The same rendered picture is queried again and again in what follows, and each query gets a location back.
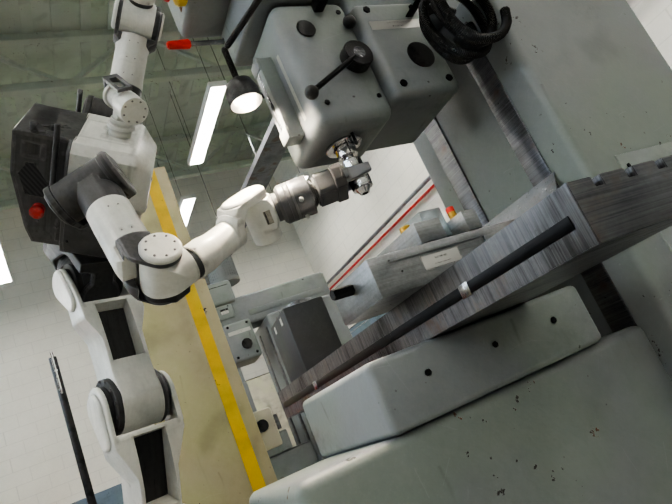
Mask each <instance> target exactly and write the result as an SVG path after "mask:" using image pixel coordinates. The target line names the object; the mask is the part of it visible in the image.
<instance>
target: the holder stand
mask: <svg viewBox="0 0 672 504"><path fill-rule="evenodd" d="M271 332H272V334H273V337H274V340H275V342H276V345H277V347H278V350H279V353H280V355H281V358H282V360H283V363H284V366H285V368H286V371H287V373H288V376H289V379H290V381H291V382H293V381H294V380H296V379H297V378H298V377H300V376H301V375H302V374H304V373H305V372H307V371H308V370H309V369H311V368H312V367H313V366H315V365H316V364H318V363H319V362H320V361H322V360H323V359H324V358H326V357H327V356H329V355H330V354H331V353H333V352H334V351H335V350H337V349H338V348H340V347H341V346H342V344H341V342H340V339H339V337H338V335H337V332H336V330H335V327H334V325H333V322H332V320H331V318H330V315H329V313H328V310H327V308H326V306H325V303H324V301H323V298H322V296H319V297H316V298H313V299H311V298H310V297H306V298H302V299H299V300H296V301H294V302H292V303H289V304H288V305H286V306H284V307H283V308H282V311H281V313H280V314H279V316H278V317H277V318H276V321H275V323H274V324H273V326H272V328H271Z"/></svg>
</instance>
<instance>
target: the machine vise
mask: <svg viewBox="0 0 672 504"><path fill-rule="evenodd" d="M514 220H515V219H512V220H508V221H505V222H501V223H497V224H494V225H490V226H486V227H483V226H482V224H481V222H480V220H479V218H478V216H477V214H476V212H475V210H474V209H469V210H465V211H461V212H459V213H458V214H457V215H456V216H454V217H453V218H452V219H451V220H450V221H448V222H447V224H448V226H449V228H450V231H451V233H452V236H450V237H446V238H442V239H439V240H435V241H431V242H428V243H424V244H420V245H417V246H413V247H409V248H406V249H402V250H398V251H395V252H391V253H387V254H384V255H380V256H376V257H373V258H369V259H366V260H365V261H364V262H363V263H362V264H361V265H360V266H358V267H357V268H356V269H355V270H354V271H353V272H352V273H351V274H350V275H349V276H348V277H347V278H345V279H344V280H343V281H342V282H341V283H340V284H339V285H338V286H337V287H336V288H339V287H343V286H346V285H349V284H350V285H353V286H354V289H355V294H354V295H352V296H349V297H345V298H342V299H339V300H336V301H335V303H336V305H337V307H338V310H339V312H340V315H341V317H342V319H343V322H344V324H345V326H349V325H352V324H355V323H358V322H361V321H364V320H367V319H370V318H373V317H376V316H379V315H382V314H385V313H388V312H389V311H390V310H392V309H393V308H395V307H396V306H397V305H399V304H400V303H401V302H403V301H404V300H405V299H407V298H408V297H410V296H411V295H412V294H414V293H415V292H416V291H418V290H419V289H421V288H422V287H423V286H425V285H426V284H427V283H429V282H430V281H432V280H433V279H434V278H436V277H437V276H438V275H440V274H441V273H443V272H444V271H445V270H447V269H448V268H449V267H451V266H452V265H454V264H455V263H456V262H458V261H459V260H460V259H462V258H463V257H465V256H466V255H467V254H469V253H470V252H471V251H473V250H474V249H476V248H477V247H478V246H480V245H481V244H482V243H484V242H485V241H487V240H488V239H489V238H491V237H492V236H493V235H495V234H496V233H498V232H499V231H500V230H502V229H503V228H504V227H506V226H507V225H509V224H510V223H511V222H513V221H514ZM482 227H483V228H482ZM336 288H335V289H336Z"/></svg>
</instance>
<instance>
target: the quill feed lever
mask: <svg viewBox="0 0 672 504"><path fill-rule="evenodd" d="M340 60H341V62H342V64H340V65H339V66H338V67H337V68H336V69H334V70H333V71H332V72H331V73H330V74H328V75H327V76H326V77H325V78H324V79H322V80H321V81H320V82H319V83H317V84H316V85H308V86H307V87H306V88H305V90H304V95H305V97H306V98H307V99H309V100H315V99H316V98H317V97H318V95H319V90H320V89H321V88H322V87H323V86H325V85H326V84H327V83H328V82H329V81H331V80H332V79H333V78H334V77H335V76H337V75H338V74H339V73H340V72H341V71H342V70H344V69H345V68H347V69H348V70H350V71H352V72H355V73H363V72H366V71H367V70H368V68H369V67H370V65H371V63H372V62H373V53H372V51H371V50H370V48H369V47H368V46H367V45H366V44H364V43H363V42H360V41H356V40H350V41H348V42H346V43H345V45H344V46H343V48H342V50H341V52H340Z"/></svg>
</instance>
